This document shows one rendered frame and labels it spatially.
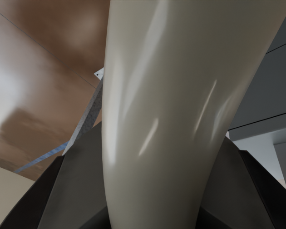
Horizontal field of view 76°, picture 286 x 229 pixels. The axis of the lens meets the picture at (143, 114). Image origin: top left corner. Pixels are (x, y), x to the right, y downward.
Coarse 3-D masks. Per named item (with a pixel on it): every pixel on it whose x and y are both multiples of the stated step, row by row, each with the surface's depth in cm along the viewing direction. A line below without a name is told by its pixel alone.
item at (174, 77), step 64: (128, 0) 3; (192, 0) 2; (256, 0) 2; (128, 64) 3; (192, 64) 2; (256, 64) 3; (128, 128) 3; (192, 128) 3; (128, 192) 4; (192, 192) 4
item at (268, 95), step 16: (272, 48) 85; (272, 64) 80; (256, 80) 81; (272, 80) 75; (256, 96) 76; (272, 96) 71; (240, 112) 77; (256, 112) 72; (272, 112) 68; (240, 128) 73; (256, 128) 68; (272, 128) 64; (240, 144) 72; (256, 144) 71; (272, 144) 69; (272, 160) 77
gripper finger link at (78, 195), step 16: (96, 128) 11; (80, 144) 10; (96, 144) 10; (64, 160) 9; (80, 160) 9; (96, 160) 9; (64, 176) 8; (80, 176) 8; (96, 176) 8; (64, 192) 7; (80, 192) 7; (96, 192) 7; (48, 208) 7; (64, 208) 7; (80, 208) 7; (96, 208) 7; (48, 224) 6; (64, 224) 6; (80, 224) 6; (96, 224) 7
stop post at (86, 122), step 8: (96, 72) 168; (96, 88) 159; (96, 96) 146; (88, 104) 146; (96, 104) 143; (88, 112) 136; (96, 112) 141; (80, 120) 135; (88, 120) 133; (80, 128) 126; (88, 128) 131; (72, 136) 126; (80, 136) 124; (72, 144) 118; (64, 152) 118
